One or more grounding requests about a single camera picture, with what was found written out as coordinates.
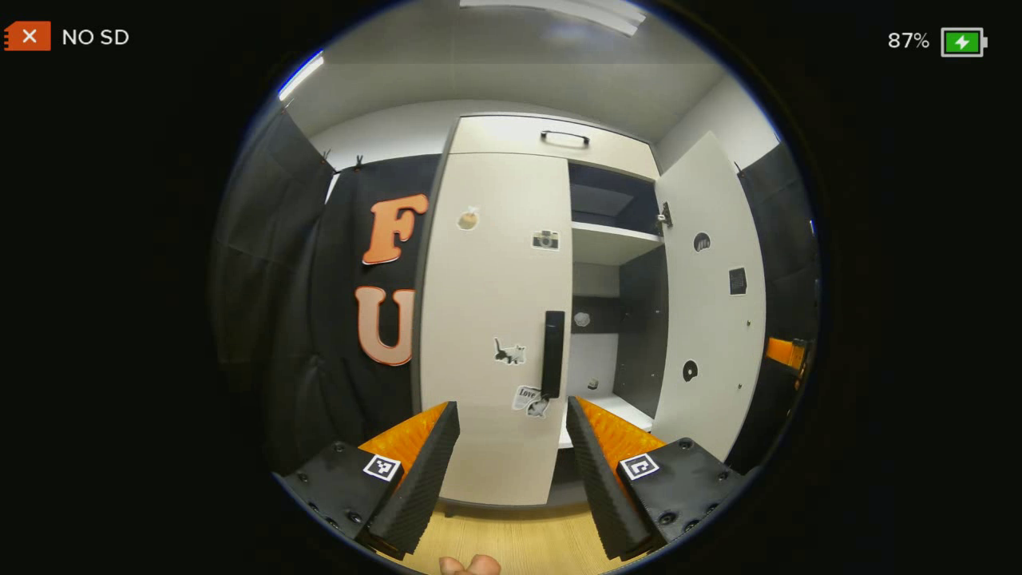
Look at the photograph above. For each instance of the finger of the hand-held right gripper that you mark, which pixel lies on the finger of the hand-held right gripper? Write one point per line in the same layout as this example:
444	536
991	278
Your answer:
784	351

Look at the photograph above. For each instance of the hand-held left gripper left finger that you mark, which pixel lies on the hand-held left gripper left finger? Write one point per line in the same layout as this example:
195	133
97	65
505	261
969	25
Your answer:
419	479

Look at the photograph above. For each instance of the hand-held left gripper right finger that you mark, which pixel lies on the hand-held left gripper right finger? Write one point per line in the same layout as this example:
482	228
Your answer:
600	479

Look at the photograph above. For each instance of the white cabinet door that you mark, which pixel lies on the white cabinet door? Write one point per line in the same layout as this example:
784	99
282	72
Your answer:
711	319
487	287

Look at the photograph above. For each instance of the white double-door shoe cabinet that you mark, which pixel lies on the white double-door shoe cabinet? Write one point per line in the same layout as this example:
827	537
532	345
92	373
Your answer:
639	335

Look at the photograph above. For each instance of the white cabinet shelf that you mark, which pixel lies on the white cabinet shelf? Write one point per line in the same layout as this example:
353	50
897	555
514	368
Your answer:
611	243

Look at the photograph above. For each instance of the white cabinet drawer front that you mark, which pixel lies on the white cabinet drawer front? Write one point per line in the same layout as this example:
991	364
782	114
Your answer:
495	136

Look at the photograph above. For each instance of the black backdrop cloth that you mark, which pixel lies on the black backdrop cloth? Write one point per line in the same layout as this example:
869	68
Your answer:
271	279

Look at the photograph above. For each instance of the long ceiling light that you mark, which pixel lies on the long ceiling light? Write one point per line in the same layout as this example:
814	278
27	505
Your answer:
559	9

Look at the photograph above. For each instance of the small ceiling light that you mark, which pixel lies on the small ceiling light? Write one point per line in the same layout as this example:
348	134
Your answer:
301	76

